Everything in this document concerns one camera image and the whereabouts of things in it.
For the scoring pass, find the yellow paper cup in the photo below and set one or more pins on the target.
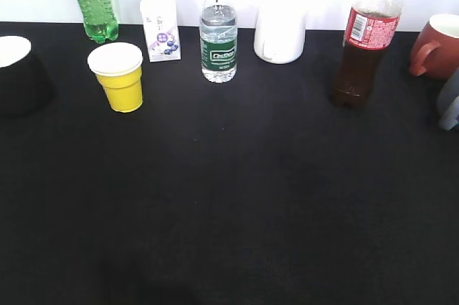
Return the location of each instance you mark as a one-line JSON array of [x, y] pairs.
[[117, 67]]

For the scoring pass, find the grey-blue mug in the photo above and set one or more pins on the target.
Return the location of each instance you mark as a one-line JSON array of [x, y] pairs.
[[447, 103]]

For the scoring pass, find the white mug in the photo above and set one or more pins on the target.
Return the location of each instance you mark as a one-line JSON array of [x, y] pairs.
[[280, 34]]

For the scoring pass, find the black cup white inside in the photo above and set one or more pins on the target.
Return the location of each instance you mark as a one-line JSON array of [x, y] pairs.
[[25, 84]]

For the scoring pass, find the white blueberry milk carton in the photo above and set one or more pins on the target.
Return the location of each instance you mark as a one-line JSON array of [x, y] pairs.
[[161, 30]]

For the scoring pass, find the cola bottle red label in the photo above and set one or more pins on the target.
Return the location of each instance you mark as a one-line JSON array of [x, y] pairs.
[[369, 32]]

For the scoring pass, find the red-brown mug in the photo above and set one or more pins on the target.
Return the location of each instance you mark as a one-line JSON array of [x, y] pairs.
[[435, 51]]

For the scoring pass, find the clear water bottle green label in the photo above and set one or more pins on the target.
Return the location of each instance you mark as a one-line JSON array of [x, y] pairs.
[[218, 40]]

